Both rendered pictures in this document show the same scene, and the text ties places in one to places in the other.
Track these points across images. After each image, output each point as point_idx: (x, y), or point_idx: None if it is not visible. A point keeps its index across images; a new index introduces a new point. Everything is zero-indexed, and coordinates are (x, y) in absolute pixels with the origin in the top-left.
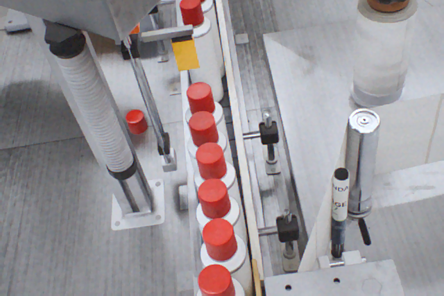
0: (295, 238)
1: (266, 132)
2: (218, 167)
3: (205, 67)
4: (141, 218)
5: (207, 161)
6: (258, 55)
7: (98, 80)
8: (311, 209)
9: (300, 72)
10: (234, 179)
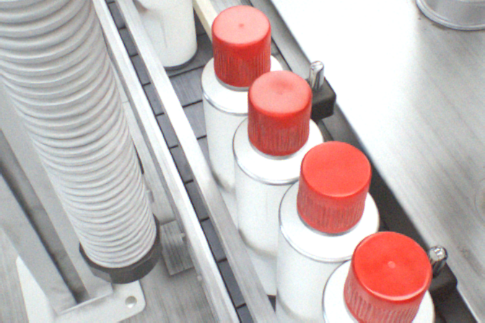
0: (447, 297)
1: (317, 99)
2: (364, 198)
3: None
4: (97, 310)
5: (341, 189)
6: None
7: (90, 0)
8: (439, 228)
9: None
10: (378, 217)
